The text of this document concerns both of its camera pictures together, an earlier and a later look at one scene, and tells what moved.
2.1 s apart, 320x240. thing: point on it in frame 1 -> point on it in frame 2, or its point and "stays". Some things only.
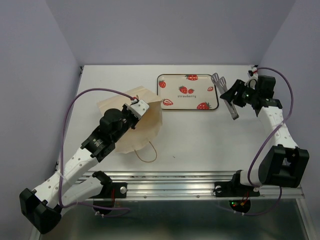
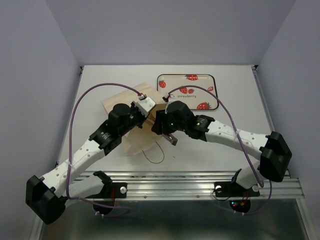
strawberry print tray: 187,91 stays
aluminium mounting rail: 177,184 stays
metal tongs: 220,82 -> 170,138
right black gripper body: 248,95 -> 169,126
